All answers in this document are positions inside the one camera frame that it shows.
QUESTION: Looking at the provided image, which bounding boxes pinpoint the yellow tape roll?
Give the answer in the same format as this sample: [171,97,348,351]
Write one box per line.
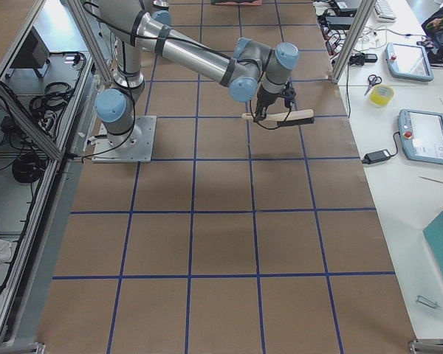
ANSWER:
[369,84,395,107]

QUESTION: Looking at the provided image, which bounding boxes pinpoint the beige hand brush black bristles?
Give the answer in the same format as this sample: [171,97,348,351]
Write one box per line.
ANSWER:
[259,109,315,128]

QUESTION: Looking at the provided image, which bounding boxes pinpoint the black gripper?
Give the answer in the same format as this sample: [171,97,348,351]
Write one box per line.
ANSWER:
[253,83,295,123]

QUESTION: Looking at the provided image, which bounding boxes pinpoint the lower teach pendant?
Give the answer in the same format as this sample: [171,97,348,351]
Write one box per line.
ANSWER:
[397,109,443,165]

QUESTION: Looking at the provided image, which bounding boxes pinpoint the black power brick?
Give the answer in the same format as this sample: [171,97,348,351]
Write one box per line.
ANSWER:
[362,149,392,164]

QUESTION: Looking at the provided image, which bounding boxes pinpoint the aluminium frame post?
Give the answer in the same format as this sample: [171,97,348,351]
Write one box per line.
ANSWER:
[331,0,375,84]

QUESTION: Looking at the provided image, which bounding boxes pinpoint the upper teach pendant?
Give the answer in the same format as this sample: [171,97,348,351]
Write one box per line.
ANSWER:
[385,43,434,82]

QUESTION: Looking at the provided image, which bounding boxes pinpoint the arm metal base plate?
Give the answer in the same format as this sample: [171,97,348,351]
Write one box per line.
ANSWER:
[92,116,157,163]

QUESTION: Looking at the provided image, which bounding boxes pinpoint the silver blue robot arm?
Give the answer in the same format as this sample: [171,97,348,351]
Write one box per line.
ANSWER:
[82,1,299,124]

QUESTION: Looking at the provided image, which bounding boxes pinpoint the black handled scissors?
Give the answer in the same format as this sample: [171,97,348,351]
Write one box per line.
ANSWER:
[364,74,382,96]

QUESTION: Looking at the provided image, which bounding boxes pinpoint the teach pendant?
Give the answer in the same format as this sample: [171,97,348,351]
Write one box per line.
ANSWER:
[385,43,434,82]
[397,109,443,165]

